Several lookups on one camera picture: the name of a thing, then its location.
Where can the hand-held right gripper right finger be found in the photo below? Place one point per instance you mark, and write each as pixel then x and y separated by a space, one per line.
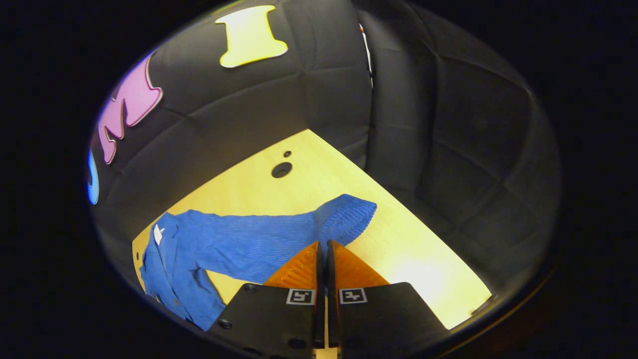
pixel 379 319

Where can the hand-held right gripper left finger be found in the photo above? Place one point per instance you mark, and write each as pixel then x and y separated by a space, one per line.
pixel 279 319

